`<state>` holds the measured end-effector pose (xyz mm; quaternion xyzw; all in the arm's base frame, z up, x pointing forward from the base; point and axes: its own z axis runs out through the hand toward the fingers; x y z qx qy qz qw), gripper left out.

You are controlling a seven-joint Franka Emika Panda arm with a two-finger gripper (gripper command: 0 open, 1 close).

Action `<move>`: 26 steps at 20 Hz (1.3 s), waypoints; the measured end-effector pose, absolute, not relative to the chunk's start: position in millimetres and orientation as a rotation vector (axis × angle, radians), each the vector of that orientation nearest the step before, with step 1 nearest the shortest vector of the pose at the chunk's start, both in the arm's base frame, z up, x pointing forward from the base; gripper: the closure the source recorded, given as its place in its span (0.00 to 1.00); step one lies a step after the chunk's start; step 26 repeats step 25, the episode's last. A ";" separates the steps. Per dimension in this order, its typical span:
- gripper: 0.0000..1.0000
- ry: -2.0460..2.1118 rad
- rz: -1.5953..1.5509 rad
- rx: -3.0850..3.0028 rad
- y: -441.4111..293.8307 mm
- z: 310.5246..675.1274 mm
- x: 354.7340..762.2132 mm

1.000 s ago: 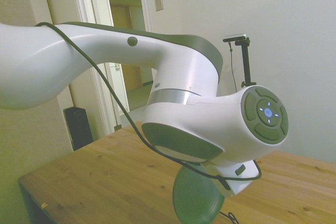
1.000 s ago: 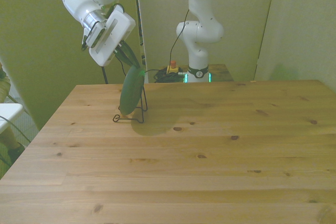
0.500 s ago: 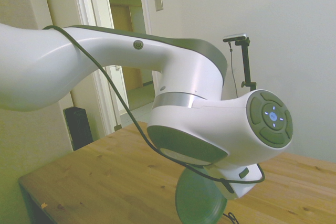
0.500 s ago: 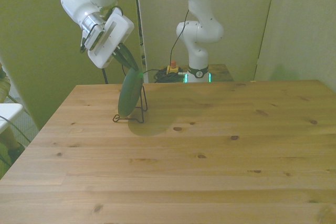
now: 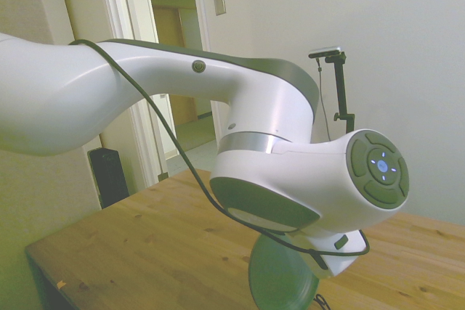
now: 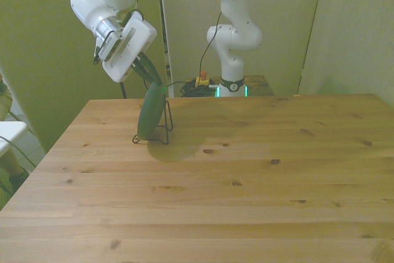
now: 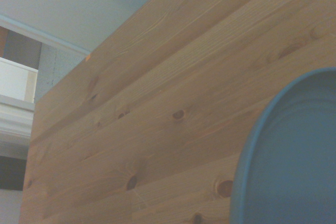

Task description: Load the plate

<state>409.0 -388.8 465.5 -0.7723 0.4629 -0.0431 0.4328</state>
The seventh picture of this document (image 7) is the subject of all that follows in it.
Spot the dark teal round plate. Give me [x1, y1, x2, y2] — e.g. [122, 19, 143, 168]
[229, 67, 336, 224]

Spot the white cabinet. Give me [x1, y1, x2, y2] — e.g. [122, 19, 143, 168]
[0, 57, 39, 104]

